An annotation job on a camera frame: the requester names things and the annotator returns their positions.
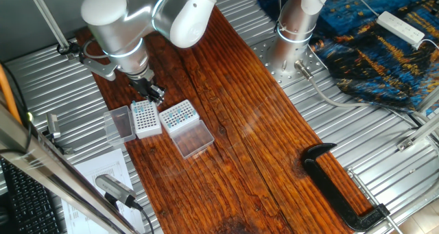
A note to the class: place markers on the blue painted cloth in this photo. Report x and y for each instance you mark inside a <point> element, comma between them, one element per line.
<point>377,72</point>

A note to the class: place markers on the silver perforated base plate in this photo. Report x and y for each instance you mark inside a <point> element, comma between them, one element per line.
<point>274,72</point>

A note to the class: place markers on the printed paper sheet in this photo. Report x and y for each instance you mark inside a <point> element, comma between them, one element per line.
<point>99,165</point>

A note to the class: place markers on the thin aluminium post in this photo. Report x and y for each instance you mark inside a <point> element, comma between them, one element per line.
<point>48,18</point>

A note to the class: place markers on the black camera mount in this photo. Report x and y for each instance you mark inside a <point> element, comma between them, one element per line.
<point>63,148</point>

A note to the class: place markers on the white pipette tip holder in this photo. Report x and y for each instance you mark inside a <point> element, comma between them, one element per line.
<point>183,127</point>
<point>149,129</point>

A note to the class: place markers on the silver metal frame bar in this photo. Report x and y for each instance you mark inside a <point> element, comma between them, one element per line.
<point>51,172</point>

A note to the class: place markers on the silver clamp screw rod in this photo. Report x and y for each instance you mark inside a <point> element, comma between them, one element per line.
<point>364,189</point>

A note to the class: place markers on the brown wooden board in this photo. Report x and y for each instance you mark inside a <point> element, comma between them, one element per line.
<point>240,141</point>

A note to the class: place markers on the orange tube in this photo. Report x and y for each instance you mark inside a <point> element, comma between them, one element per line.
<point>7,93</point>

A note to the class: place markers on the black keyboard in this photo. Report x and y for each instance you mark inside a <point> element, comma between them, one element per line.
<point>31,206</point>

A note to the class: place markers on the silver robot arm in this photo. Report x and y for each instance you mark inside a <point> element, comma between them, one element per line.
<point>295,21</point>

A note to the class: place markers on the aluminium profile bar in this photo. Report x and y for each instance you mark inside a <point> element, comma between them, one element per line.
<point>430,100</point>
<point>418,132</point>

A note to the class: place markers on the clear plastic holder lid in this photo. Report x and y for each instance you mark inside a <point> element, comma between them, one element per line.
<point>120,126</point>
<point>192,139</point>

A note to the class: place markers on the silver camera with black end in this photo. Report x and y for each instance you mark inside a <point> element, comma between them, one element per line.
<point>115,189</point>

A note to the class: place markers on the small silver camera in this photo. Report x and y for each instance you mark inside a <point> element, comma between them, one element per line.
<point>53,126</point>

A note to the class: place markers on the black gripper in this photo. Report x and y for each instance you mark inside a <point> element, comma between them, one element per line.
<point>140,85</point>

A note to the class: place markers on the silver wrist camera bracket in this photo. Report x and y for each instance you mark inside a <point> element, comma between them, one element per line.
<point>99,69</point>

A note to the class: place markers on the white power strip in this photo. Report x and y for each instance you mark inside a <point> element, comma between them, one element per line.
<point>399,29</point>

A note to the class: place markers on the black C-clamp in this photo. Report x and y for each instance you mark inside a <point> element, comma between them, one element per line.
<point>326,186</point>

